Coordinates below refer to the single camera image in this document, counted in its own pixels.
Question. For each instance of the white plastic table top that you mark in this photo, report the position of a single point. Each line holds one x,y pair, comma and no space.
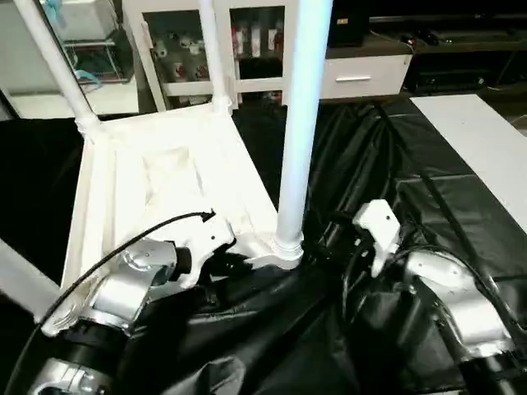
164,177

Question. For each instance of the black shiny table mat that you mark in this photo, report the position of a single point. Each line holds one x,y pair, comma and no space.
370,164

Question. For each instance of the white side table board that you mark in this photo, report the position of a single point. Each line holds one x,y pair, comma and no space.
473,136

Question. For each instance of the white glass door cabinet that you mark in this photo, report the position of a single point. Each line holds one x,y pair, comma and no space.
185,88

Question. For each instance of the white drawer unit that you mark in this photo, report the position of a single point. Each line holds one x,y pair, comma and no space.
370,66

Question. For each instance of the black box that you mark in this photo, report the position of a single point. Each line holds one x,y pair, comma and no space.
350,29

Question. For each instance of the light blue plastic stool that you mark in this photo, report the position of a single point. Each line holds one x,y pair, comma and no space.
88,78

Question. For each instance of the white plastic storage box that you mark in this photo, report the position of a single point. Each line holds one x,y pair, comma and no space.
86,20

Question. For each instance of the glass tank metal frame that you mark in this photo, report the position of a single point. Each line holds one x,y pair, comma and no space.
123,61

